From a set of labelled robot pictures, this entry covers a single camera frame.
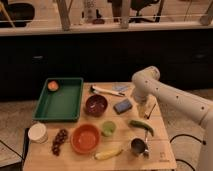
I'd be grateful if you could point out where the orange bowl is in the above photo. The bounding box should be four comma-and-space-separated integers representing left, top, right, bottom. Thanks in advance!
70, 124, 100, 154

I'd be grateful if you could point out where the small green cup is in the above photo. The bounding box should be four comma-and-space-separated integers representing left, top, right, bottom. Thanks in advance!
101, 121, 116, 137

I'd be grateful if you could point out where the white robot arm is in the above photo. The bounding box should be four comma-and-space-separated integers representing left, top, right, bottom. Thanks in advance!
132, 66, 213, 171

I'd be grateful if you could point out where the green plastic tray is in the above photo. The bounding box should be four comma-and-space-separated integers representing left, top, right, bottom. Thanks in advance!
33, 77, 83, 122

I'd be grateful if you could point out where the yellow corn cob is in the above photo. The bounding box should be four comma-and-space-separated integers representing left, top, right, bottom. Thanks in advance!
94, 149, 122, 160

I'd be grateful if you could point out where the light blue cloth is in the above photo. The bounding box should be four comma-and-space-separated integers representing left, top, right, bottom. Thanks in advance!
112, 84, 129, 92

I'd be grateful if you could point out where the white cup stack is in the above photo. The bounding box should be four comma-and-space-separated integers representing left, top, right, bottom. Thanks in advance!
28, 123, 48, 143

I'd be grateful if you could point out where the black chair at left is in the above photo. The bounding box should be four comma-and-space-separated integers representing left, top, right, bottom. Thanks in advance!
0, 0, 35, 28

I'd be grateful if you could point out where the metal measuring cup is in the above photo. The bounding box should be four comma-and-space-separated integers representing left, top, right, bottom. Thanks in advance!
131, 132, 149, 157

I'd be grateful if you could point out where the orange peach fruit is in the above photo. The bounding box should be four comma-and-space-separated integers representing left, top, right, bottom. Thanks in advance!
47, 81, 59, 92

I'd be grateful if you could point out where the small brown box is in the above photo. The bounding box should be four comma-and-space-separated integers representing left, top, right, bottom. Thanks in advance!
145, 101, 156, 119

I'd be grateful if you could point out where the blue sponge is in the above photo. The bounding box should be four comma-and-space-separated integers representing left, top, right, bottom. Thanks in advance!
113, 99, 132, 114

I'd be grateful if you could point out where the black cable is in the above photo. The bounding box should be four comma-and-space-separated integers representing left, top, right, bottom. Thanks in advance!
169, 133, 205, 171

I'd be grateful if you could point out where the black office chair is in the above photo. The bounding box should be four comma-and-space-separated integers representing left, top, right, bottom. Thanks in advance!
107, 0, 166, 24

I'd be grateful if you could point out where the bunch of red grapes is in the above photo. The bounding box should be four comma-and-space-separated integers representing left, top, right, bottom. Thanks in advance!
51, 129, 68, 156

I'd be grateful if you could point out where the dark purple bowl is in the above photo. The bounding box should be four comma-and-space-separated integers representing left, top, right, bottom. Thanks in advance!
85, 94, 108, 117

